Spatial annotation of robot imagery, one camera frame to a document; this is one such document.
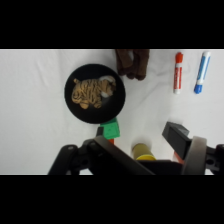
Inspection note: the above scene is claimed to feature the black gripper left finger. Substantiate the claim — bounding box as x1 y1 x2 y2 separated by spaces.
47 135 156 176

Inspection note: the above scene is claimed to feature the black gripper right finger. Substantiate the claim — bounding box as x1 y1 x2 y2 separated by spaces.
181 135 224 176

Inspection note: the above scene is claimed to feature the red marker pen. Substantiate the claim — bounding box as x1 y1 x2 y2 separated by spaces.
172 51 185 95

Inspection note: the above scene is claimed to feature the blue marker pen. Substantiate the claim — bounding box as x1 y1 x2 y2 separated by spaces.
193 50 212 95

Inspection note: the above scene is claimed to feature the red toy block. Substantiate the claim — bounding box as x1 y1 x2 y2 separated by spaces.
172 149 185 165

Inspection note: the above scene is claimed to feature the black rectangular block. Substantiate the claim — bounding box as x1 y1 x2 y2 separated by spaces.
161 121 193 161

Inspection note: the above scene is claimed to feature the green toy block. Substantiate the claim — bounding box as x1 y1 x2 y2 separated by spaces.
99 117 121 141

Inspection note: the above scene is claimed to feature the yellow cylinder block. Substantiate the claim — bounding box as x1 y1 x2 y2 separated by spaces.
130 142 157 162

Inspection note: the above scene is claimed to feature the black round plate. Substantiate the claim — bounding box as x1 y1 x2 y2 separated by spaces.
63 63 127 125

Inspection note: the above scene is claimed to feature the tiger plush toy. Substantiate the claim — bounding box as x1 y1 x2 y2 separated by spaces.
71 75 118 110

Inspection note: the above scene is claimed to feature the brown plush toy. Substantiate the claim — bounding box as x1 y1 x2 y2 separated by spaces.
115 49 151 82

